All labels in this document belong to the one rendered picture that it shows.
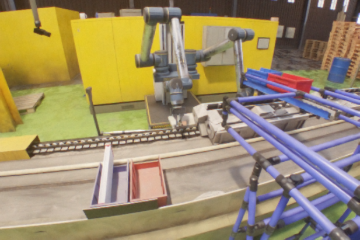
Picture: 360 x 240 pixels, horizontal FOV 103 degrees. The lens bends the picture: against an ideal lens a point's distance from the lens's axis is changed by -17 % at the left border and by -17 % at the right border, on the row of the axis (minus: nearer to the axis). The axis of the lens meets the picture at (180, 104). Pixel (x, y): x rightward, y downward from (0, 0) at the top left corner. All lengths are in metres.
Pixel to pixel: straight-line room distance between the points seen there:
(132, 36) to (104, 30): 0.50
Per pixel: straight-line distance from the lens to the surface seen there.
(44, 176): 1.55
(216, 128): 1.40
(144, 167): 1.27
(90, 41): 3.46
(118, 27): 3.36
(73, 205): 1.26
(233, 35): 2.06
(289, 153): 0.60
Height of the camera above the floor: 1.69
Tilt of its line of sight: 26 degrees down
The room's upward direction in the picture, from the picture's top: straight up
